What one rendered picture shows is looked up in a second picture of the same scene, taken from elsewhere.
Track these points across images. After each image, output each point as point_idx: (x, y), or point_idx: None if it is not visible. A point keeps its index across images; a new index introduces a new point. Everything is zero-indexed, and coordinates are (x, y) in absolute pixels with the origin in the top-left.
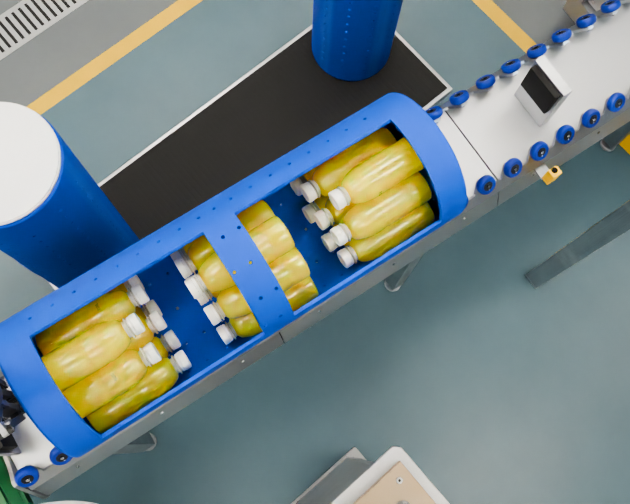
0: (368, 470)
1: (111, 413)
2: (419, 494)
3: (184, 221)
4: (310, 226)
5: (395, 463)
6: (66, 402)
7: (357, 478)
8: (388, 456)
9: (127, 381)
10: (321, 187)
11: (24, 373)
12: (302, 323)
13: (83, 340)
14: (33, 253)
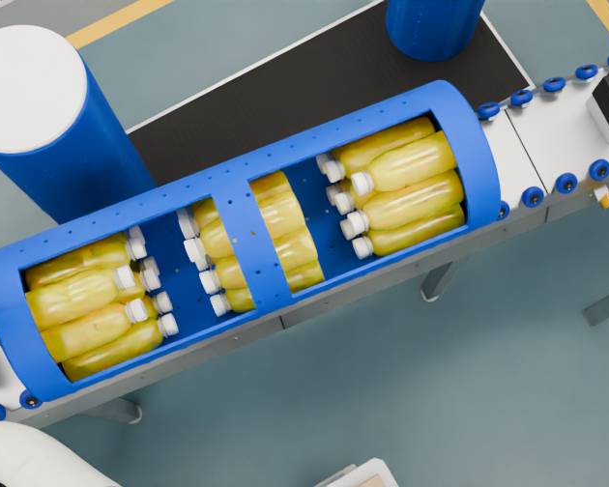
0: (343, 477)
1: (87, 364)
2: None
3: (194, 179)
4: (332, 209)
5: (373, 475)
6: (42, 341)
7: (330, 483)
8: (367, 467)
9: (107, 333)
10: (346, 168)
11: (5, 304)
12: (306, 311)
13: (71, 282)
14: (43, 188)
